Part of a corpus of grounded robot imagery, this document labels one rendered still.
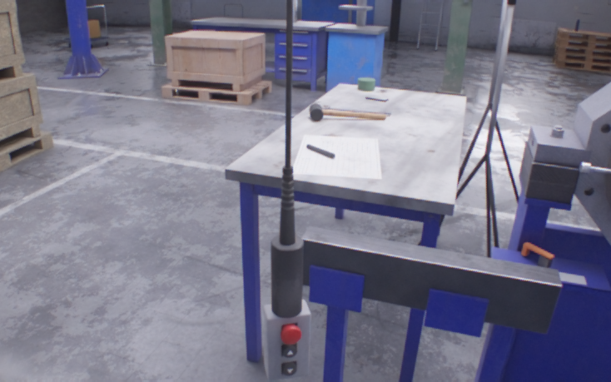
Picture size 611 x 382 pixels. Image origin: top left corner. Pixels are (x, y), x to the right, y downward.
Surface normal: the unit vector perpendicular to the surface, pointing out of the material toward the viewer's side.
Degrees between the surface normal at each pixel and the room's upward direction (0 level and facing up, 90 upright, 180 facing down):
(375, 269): 90
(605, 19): 90
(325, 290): 90
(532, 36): 90
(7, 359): 0
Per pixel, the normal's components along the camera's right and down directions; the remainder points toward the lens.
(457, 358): 0.03, -0.91
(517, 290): -0.32, 0.38
